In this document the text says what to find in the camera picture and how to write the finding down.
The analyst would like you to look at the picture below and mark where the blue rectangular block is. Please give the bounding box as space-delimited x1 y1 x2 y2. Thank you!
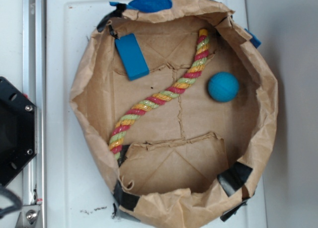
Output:
115 34 150 80

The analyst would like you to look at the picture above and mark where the brown paper bag tray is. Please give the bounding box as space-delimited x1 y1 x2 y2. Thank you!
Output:
70 0 278 228

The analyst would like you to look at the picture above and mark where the blue rubber ball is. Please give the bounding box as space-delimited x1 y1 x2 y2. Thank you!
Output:
208 72 239 102

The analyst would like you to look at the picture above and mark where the white plastic tray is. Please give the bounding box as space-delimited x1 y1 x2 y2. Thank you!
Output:
44 0 268 228

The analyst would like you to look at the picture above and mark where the multicolour twisted rope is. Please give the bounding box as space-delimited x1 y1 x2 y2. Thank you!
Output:
108 28 209 160

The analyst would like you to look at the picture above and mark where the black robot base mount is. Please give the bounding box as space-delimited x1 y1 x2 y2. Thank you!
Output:
0 77 36 187

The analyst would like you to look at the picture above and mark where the aluminium rail frame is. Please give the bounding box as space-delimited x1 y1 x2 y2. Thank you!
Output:
16 0 47 228

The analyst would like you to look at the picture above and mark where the black cable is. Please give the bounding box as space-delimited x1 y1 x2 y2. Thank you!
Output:
0 186 23 219

